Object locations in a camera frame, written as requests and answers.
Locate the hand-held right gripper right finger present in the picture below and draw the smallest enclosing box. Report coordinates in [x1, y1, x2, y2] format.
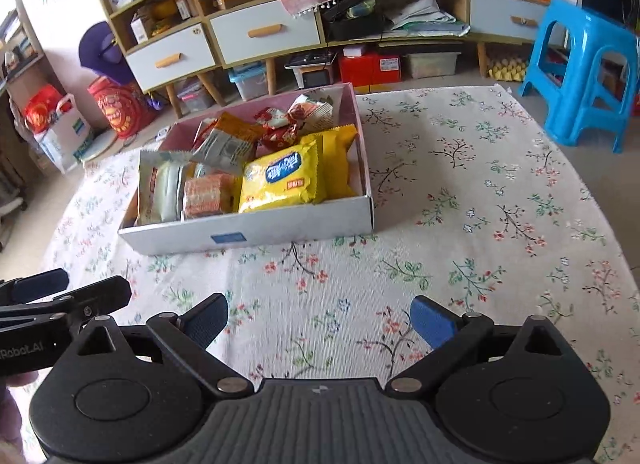
[384, 295, 577, 393]

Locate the clear wafer packet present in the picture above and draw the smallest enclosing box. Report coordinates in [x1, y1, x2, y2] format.
[182, 173, 241, 220]

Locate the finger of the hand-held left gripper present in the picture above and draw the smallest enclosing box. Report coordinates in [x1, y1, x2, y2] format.
[0, 268, 70, 306]
[0, 275, 133, 333]

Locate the red snack packet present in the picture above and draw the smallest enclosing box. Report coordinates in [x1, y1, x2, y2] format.
[254, 109, 301, 151]

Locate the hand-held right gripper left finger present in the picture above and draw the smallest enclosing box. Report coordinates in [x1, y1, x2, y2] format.
[75, 293, 256, 394]

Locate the red gift bag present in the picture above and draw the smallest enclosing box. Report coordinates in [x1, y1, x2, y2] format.
[24, 84, 66, 134]

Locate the black and white device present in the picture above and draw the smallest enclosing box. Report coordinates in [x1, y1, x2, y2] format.
[285, 51, 337, 88]

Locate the white drawer with wooden handle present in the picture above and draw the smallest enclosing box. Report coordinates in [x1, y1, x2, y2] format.
[207, 0, 324, 68]
[125, 23, 217, 93]
[469, 0, 551, 38]

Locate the wooden bookshelf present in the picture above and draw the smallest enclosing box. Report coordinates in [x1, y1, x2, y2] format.
[0, 0, 51, 251]

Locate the pink and silver box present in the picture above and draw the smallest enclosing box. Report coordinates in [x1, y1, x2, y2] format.
[118, 83, 375, 257]

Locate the floral tablecloth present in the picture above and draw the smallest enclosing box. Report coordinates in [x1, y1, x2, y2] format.
[22, 85, 640, 464]

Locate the person's left hand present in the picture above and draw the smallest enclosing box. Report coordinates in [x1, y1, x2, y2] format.
[0, 384, 37, 464]

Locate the red printed bag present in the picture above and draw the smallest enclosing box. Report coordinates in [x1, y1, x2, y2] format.
[87, 76, 159, 140]

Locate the folded pale cloth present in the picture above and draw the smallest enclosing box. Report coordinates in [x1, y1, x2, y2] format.
[390, 0, 471, 38]

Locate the blue plastic stool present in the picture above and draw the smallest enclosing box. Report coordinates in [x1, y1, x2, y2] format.
[517, 0, 640, 154]

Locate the white paper bag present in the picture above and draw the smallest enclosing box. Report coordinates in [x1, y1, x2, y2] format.
[35, 94, 94, 174]

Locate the black bag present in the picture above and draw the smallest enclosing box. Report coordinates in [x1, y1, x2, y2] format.
[322, 0, 394, 43]

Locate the clear storage bin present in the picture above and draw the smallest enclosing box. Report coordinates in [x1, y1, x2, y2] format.
[175, 79, 216, 114]
[229, 66, 269, 101]
[402, 53, 461, 79]

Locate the purple hat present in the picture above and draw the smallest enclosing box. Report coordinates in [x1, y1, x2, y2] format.
[79, 21, 136, 90]

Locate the yellow packet with blue label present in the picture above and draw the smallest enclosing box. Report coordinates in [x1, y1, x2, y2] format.
[238, 139, 326, 214]

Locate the red box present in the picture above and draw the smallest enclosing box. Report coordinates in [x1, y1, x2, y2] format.
[338, 53, 402, 85]

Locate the yellow egg tray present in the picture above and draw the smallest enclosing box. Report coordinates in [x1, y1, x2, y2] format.
[487, 56, 530, 81]

